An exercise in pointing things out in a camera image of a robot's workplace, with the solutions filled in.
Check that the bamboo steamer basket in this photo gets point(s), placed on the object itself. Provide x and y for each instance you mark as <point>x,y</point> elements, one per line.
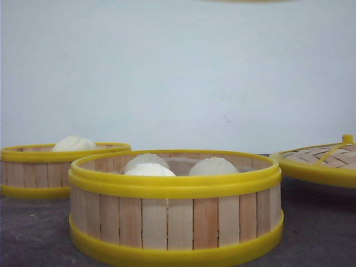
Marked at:
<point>183,220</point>
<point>38,172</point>
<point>252,1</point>

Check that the woven bamboo steamer lid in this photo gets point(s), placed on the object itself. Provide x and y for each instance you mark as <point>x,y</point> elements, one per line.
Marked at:
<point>329,164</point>

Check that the front right white bun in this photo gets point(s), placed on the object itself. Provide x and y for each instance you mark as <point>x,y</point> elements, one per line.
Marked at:
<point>213,166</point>

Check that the front left white bun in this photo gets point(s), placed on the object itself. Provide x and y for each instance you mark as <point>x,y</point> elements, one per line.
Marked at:
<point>149,169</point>

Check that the white bun in left basket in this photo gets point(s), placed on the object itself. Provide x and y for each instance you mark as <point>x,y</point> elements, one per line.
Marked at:
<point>74,143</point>

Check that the white plate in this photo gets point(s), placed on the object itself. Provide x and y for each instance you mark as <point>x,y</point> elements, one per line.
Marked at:
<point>320,189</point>

